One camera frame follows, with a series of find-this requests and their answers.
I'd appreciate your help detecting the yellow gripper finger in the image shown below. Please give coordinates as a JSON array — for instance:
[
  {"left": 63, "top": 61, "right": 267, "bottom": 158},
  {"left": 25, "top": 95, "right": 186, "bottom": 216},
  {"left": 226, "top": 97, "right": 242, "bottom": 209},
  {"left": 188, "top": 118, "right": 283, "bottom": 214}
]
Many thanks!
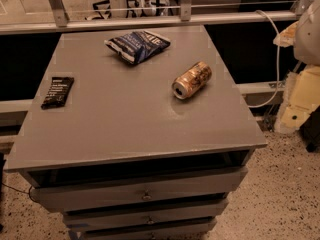
[{"left": 274, "top": 65, "right": 320, "bottom": 134}]

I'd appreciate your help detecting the orange soda can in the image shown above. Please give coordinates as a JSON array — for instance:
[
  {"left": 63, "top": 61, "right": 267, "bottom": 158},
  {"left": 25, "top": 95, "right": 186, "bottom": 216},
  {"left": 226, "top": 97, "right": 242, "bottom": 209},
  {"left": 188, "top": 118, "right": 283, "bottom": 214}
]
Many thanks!
[{"left": 172, "top": 61, "right": 212, "bottom": 100}]

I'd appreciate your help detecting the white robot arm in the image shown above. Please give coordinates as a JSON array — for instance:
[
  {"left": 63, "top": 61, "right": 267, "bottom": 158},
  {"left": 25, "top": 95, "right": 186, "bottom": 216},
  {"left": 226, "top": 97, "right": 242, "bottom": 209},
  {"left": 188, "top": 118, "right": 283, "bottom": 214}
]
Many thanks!
[{"left": 273, "top": 0, "right": 320, "bottom": 134}]

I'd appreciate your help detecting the bottom grey drawer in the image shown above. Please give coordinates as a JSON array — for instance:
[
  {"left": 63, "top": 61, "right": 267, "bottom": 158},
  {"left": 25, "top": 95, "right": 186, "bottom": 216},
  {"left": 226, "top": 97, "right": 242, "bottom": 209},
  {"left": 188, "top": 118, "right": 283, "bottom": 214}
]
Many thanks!
[{"left": 68, "top": 217, "right": 216, "bottom": 240}]

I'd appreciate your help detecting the grey drawer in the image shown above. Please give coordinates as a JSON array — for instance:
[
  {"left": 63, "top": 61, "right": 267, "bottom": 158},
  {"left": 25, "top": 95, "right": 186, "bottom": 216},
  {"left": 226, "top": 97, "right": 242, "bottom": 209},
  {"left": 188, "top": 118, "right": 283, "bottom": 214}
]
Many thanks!
[
  {"left": 68, "top": 217, "right": 216, "bottom": 240},
  {"left": 31, "top": 166, "right": 248, "bottom": 212},
  {"left": 63, "top": 196, "right": 228, "bottom": 232}
]

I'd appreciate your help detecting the grey drawer cabinet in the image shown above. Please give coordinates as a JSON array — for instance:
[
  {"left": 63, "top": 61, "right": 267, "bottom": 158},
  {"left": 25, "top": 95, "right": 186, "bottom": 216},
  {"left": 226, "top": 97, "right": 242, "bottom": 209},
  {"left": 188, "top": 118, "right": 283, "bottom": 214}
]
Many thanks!
[{"left": 4, "top": 25, "right": 268, "bottom": 240}]

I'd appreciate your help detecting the blue chip bag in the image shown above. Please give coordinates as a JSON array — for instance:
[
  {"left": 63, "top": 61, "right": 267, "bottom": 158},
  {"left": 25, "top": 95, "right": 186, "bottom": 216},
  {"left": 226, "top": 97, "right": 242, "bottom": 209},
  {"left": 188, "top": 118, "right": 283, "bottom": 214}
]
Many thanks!
[{"left": 104, "top": 30, "right": 171, "bottom": 65}]

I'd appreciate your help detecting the black snack bar wrapper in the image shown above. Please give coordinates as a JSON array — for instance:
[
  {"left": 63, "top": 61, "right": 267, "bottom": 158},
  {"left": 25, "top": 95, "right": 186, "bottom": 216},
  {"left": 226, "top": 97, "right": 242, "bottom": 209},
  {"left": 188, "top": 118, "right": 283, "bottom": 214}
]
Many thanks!
[{"left": 41, "top": 77, "right": 74, "bottom": 110}]

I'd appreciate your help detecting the middle grey drawer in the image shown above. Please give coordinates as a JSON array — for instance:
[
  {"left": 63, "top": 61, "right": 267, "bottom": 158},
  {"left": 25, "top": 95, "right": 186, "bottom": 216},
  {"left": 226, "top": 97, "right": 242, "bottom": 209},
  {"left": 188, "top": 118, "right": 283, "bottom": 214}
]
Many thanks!
[{"left": 63, "top": 196, "right": 228, "bottom": 232}]

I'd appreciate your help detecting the top grey drawer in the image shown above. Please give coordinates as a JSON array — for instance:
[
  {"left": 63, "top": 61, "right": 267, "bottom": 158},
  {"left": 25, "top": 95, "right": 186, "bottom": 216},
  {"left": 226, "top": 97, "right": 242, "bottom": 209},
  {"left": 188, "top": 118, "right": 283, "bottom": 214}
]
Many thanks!
[{"left": 31, "top": 166, "right": 248, "bottom": 212}]

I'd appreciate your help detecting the white cable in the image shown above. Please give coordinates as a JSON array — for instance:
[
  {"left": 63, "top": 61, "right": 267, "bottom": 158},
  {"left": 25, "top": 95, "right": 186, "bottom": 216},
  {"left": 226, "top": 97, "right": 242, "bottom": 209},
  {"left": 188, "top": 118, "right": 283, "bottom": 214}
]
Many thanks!
[{"left": 247, "top": 9, "right": 283, "bottom": 109}]

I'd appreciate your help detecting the metal railing frame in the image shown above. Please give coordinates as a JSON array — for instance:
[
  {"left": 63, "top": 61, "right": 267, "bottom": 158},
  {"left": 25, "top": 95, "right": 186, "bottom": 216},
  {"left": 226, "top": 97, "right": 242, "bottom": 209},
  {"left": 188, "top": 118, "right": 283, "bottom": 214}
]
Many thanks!
[{"left": 0, "top": 0, "right": 314, "bottom": 35}]

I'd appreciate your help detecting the black floor cable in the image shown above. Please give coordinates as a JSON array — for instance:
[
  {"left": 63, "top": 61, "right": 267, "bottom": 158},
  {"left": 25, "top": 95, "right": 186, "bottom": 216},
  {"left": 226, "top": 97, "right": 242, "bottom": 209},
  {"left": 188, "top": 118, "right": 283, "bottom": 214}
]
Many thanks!
[{"left": 0, "top": 182, "right": 34, "bottom": 202}]

